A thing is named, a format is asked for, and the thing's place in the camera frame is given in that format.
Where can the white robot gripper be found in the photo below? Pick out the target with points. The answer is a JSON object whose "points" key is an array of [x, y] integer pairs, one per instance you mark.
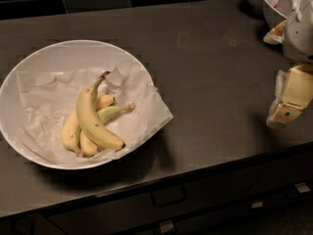
{"points": [[300, 33]]}

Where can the large front yellow banana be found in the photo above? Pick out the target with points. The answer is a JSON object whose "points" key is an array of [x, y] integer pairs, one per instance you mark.
{"points": [[88, 119]]}

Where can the white bowl at corner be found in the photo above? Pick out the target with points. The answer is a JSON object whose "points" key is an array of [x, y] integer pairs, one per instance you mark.
{"points": [[276, 11]]}

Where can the large white bowl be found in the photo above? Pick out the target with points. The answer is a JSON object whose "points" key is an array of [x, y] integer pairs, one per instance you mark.
{"points": [[66, 56]]}

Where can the greenish middle banana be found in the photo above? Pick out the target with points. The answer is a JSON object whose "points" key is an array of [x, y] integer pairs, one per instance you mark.
{"points": [[88, 147]]}

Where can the left yellow banana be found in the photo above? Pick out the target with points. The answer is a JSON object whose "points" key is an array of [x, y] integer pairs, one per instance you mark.
{"points": [[70, 134]]}

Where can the dark lower drawer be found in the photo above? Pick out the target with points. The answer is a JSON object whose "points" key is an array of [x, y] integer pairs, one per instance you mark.
{"points": [[198, 222]]}

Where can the dark drawer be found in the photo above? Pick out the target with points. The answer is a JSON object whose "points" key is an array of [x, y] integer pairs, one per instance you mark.
{"points": [[128, 212], [198, 222]]}

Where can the dark upper drawer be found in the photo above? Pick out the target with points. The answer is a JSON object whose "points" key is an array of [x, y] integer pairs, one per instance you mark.
{"points": [[128, 212]]}

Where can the white crumpled paper sheet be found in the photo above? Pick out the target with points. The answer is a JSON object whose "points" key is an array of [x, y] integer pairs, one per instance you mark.
{"points": [[48, 98]]}

